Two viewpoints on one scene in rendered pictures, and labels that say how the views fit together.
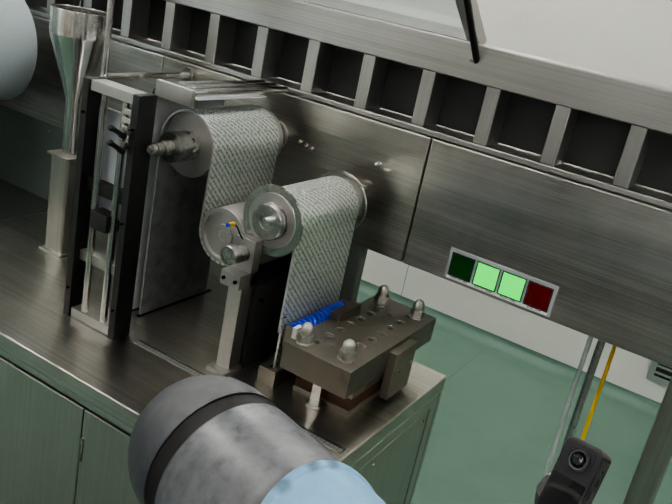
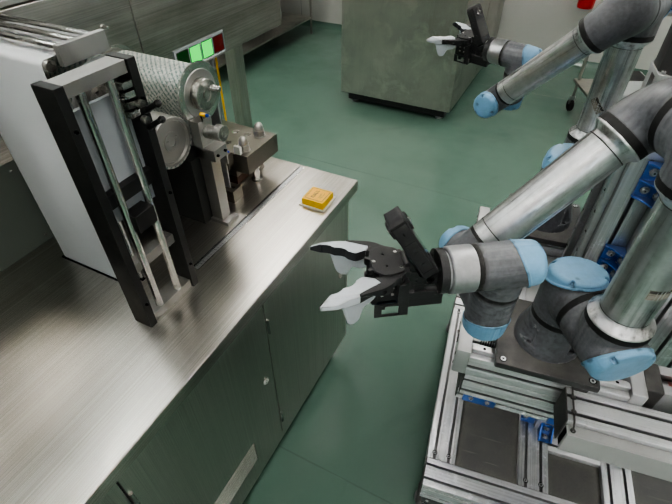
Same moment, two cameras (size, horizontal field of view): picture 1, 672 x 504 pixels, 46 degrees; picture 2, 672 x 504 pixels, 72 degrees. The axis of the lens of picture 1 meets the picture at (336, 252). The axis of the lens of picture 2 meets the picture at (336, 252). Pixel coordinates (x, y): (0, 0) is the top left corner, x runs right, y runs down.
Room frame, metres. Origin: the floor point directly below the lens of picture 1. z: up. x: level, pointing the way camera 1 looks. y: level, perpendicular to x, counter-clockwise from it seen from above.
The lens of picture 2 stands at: (1.20, 1.24, 1.71)
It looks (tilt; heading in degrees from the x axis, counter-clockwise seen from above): 42 degrees down; 269
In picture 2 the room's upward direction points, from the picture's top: straight up
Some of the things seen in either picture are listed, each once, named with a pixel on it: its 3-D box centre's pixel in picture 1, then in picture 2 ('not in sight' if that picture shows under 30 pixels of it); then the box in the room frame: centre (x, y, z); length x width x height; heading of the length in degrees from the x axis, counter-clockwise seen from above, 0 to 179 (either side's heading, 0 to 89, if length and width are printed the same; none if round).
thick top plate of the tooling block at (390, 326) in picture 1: (363, 340); (210, 139); (1.57, -0.10, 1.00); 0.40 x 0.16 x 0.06; 152
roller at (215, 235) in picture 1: (258, 225); (133, 130); (1.68, 0.18, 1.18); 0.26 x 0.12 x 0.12; 152
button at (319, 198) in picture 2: not in sight; (317, 197); (1.23, 0.10, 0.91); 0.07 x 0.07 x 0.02; 62
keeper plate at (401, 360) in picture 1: (399, 369); not in sight; (1.54, -0.19, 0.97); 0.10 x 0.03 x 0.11; 152
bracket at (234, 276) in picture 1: (233, 306); (216, 173); (1.50, 0.19, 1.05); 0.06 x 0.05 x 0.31; 152
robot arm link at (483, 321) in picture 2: not in sight; (485, 300); (0.93, 0.71, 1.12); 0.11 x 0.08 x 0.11; 96
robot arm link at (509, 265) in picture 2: not in sight; (504, 266); (0.93, 0.72, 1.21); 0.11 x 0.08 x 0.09; 6
